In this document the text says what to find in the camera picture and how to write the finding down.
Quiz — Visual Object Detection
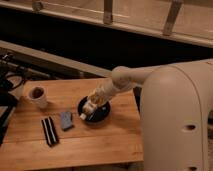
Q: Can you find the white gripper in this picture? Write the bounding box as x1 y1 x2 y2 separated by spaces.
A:
88 86 107 106

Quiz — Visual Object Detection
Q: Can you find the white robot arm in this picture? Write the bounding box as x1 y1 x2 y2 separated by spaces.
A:
87 66 157 107

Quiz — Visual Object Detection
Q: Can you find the black ceramic bowl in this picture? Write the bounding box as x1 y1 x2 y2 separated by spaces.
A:
77 97 111 123

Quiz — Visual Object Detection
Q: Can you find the blue-grey sponge block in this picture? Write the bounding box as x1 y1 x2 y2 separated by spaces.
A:
60 111 73 131

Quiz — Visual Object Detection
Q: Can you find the black striped rectangular pack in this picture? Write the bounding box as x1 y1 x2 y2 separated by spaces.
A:
41 117 59 147

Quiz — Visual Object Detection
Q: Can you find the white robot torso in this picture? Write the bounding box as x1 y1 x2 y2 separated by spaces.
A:
141 59 213 171

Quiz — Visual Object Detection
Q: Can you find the black equipment with cables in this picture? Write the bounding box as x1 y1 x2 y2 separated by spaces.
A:
0 53 26 145

